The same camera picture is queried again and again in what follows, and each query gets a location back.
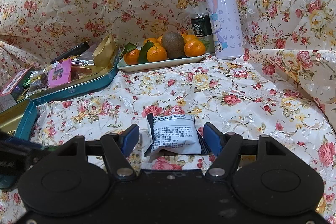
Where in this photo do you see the white printed snack packet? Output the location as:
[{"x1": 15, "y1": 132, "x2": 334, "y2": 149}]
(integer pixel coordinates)
[{"x1": 145, "y1": 113, "x2": 211, "y2": 156}]

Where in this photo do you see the teal tin filled with snacks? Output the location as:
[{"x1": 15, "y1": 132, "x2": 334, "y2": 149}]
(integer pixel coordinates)
[{"x1": 18, "y1": 46, "x2": 121, "y2": 105}]

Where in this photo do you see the empty gold tin tray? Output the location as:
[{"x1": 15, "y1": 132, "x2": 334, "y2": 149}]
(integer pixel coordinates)
[{"x1": 1, "y1": 98, "x2": 38, "y2": 189}]

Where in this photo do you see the red and white snack box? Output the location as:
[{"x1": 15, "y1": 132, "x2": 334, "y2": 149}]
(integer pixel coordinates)
[{"x1": 0, "y1": 67, "x2": 32, "y2": 112}]

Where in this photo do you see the pale green fruit plate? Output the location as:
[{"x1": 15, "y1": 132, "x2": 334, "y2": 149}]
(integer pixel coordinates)
[{"x1": 117, "y1": 54, "x2": 206, "y2": 72}]

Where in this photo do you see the front left mandarin orange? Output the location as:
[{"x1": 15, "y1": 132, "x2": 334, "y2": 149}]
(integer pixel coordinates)
[{"x1": 123, "y1": 49, "x2": 140, "y2": 65}]

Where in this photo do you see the mandarin orange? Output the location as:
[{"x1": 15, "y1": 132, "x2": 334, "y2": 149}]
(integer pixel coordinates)
[
  {"x1": 146, "y1": 46, "x2": 168, "y2": 63},
  {"x1": 184, "y1": 39, "x2": 206, "y2": 57},
  {"x1": 123, "y1": 49, "x2": 140, "y2": 65}
]

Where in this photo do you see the floral sofa cover cloth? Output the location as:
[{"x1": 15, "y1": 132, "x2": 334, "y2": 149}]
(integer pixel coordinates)
[{"x1": 1, "y1": 0, "x2": 335, "y2": 223}]

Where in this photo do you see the beige paper wrapped snack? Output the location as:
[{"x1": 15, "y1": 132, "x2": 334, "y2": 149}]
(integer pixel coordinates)
[{"x1": 92, "y1": 34, "x2": 116, "y2": 67}]

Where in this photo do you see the front middle mandarin orange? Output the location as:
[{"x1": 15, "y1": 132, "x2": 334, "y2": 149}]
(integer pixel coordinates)
[{"x1": 146, "y1": 46, "x2": 168, "y2": 63}]

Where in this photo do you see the pink snack packet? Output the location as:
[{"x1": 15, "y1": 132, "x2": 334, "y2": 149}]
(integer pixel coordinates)
[{"x1": 47, "y1": 59, "x2": 72, "y2": 88}]

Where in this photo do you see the front right mandarin orange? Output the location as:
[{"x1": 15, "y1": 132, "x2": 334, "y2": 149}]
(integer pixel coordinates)
[{"x1": 184, "y1": 39, "x2": 206, "y2": 57}]

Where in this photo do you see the brown kiwi fruit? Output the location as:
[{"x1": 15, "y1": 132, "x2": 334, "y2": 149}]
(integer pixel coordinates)
[{"x1": 162, "y1": 32, "x2": 185, "y2": 59}]

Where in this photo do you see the starbucks coffee can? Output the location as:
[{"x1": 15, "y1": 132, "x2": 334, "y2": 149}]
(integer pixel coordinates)
[{"x1": 191, "y1": 13, "x2": 215, "y2": 53}]

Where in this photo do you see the purple rabbit thermos bottle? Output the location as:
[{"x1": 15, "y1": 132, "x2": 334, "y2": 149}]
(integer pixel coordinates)
[{"x1": 206, "y1": 0, "x2": 244, "y2": 59}]

